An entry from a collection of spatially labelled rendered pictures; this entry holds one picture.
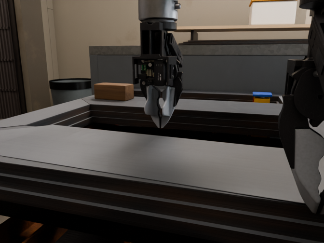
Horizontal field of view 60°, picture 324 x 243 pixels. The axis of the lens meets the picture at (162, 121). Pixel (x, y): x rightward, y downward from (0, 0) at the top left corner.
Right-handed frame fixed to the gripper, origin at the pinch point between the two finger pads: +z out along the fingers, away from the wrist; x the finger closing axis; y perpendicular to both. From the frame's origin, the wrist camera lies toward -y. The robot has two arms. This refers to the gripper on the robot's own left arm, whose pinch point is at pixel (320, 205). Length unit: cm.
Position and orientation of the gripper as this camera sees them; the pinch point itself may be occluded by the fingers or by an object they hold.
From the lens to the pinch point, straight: 32.7
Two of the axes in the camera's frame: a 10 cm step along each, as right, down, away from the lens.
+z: 0.0, 9.7, 2.4
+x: -9.6, -0.7, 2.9
